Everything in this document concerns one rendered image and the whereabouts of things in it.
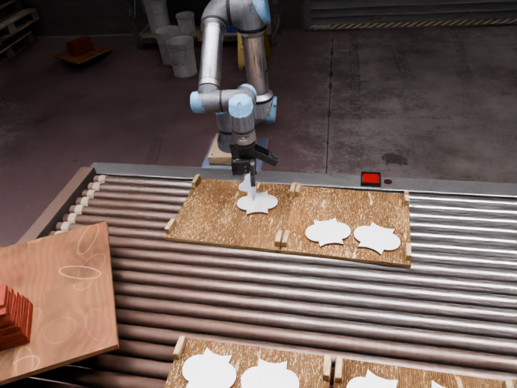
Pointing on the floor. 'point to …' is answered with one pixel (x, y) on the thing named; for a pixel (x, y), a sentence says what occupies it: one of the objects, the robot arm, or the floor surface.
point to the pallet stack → (15, 28)
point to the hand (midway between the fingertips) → (255, 188)
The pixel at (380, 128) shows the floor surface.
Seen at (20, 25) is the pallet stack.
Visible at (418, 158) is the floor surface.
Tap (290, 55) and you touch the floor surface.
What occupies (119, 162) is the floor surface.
